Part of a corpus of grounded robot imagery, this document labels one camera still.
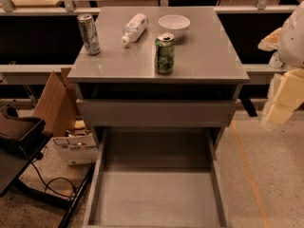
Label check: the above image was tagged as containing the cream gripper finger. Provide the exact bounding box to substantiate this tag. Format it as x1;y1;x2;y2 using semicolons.
257;28;281;51
262;68;304;125

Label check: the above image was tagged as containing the silver blue redbull can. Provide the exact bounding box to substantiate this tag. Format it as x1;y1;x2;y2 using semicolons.
77;13;101;55

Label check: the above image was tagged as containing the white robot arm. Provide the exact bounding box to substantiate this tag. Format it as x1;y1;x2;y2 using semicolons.
257;2;304;129

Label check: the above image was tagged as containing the green soda can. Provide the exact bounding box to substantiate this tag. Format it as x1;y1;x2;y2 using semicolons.
154;32;175;74

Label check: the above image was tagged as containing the grey drawer cabinet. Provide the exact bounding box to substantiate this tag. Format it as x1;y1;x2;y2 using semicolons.
68;7;249;163

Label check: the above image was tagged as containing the open grey middle drawer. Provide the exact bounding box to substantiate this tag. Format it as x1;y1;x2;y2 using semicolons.
82;127;233;228

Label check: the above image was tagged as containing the closed grey top drawer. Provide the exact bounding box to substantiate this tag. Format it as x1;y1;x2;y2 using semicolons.
77;99;237;127

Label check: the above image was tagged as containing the white bowl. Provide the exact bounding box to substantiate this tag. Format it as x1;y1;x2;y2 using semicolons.
159;14;190;40

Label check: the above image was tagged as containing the clear plastic water bottle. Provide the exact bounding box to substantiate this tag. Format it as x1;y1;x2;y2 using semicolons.
122;13;148;46

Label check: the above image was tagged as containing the white printed cardboard box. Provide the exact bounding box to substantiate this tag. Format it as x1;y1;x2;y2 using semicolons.
52;135;98;165

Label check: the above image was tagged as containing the brown cardboard box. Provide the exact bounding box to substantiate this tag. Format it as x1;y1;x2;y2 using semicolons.
32;67;79;137

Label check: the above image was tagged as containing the black stand with tray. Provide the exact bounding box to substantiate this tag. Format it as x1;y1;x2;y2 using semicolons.
0;104;94;228

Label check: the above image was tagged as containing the black cable on floor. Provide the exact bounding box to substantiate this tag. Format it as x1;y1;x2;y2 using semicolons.
29;161;88;200

